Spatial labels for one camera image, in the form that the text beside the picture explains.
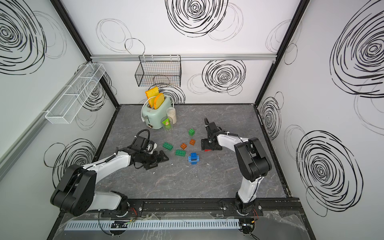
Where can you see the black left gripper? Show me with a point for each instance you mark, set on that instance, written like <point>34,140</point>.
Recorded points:
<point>156,159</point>

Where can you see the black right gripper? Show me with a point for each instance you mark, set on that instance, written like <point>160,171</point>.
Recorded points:
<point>204,144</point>

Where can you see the light blue long lego brick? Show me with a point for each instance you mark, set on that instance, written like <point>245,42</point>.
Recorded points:
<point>193,162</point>

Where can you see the blue square lego brick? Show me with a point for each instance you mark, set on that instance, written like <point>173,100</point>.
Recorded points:
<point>194,157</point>

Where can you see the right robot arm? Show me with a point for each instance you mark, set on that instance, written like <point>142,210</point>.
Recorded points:
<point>253,162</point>

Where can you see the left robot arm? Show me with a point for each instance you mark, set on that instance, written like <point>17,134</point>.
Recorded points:
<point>76,192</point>

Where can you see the dark green long lego brick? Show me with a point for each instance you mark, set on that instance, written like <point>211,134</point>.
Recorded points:
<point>168,146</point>

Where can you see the orange lego brick left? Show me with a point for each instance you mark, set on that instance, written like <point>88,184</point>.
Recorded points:
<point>183,146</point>

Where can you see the clear glass with green packet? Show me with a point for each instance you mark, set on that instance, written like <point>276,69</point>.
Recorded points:
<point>167,124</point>

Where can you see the jar of beige grains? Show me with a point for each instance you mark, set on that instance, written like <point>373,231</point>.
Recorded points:
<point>171,113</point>

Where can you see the mint green toaster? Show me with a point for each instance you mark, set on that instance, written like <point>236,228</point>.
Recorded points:
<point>153,118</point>

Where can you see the orange toast slice front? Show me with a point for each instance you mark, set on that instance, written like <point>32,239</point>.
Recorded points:
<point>159,99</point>

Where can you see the yellow toast slice back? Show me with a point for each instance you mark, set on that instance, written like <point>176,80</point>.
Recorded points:
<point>151,95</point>

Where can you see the white slotted cable duct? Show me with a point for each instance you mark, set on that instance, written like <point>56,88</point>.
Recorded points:
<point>109,225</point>

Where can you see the black wire basket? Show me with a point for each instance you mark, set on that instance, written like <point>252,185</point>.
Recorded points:
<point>159,69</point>

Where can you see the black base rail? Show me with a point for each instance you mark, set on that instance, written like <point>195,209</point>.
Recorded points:
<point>228,207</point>

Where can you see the white mesh wall shelf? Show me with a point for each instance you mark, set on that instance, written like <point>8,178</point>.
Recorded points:
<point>84,92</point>

